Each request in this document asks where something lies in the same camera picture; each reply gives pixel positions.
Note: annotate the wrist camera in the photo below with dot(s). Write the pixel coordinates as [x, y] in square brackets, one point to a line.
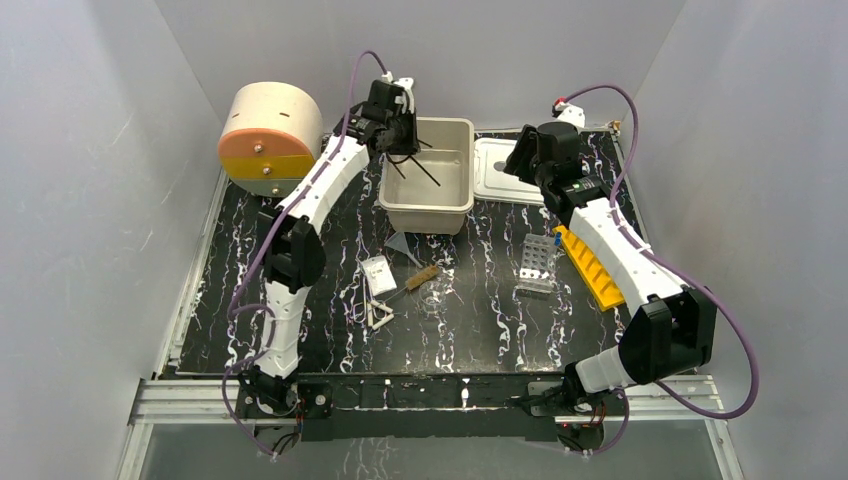
[564, 111]
[401, 90]

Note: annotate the white bin lid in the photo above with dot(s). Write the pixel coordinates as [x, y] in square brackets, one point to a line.
[491, 183]

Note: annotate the round beige drawer cabinet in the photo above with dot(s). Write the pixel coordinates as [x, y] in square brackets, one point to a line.
[271, 139]

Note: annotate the black base frame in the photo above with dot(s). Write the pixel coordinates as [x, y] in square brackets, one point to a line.
[538, 407]

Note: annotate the white paper tag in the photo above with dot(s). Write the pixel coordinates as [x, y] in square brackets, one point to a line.
[378, 275]

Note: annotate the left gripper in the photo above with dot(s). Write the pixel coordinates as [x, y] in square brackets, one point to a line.
[403, 134]

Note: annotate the clear acrylic tube rack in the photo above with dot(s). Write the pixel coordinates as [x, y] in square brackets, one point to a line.
[536, 271]

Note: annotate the white clay triangle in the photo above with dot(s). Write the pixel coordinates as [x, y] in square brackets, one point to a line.
[378, 314]

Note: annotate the beige plastic bin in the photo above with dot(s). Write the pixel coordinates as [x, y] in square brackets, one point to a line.
[415, 204]

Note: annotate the clear plastic funnel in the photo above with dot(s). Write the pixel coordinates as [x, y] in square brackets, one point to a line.
[399, 243]

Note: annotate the clear glass beaker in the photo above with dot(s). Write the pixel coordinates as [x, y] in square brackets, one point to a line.
[432, 299]

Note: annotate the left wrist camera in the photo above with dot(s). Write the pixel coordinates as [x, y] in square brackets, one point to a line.
[401, 90]

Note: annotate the yellow test tube rack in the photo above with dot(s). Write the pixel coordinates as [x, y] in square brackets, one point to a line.
[597, 279]

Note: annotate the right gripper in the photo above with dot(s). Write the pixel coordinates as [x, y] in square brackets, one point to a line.
[525, 145]

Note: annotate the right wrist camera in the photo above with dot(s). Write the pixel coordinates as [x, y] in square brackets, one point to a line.
[564, 111]

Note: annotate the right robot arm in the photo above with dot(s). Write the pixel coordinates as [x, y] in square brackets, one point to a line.
[672, 323]

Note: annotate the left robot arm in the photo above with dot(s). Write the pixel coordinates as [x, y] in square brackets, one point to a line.
[292, 257]

